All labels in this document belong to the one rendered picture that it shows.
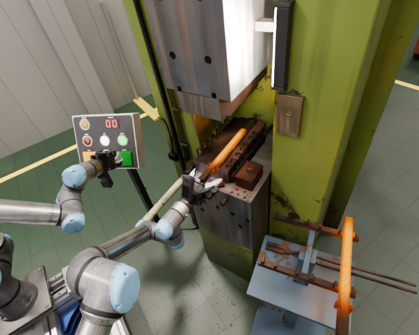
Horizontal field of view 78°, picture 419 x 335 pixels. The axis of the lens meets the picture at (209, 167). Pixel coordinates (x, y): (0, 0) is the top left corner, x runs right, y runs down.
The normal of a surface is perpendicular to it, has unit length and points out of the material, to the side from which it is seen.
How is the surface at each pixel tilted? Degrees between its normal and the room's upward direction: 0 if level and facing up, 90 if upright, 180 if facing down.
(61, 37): 90
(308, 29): 90
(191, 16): 90
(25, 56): 90
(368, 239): 0
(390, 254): 0
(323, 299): 0
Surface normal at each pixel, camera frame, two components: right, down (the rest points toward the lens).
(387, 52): -0.54, 0.64
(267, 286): -0.13, -0.71
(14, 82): 0.57, 0.52
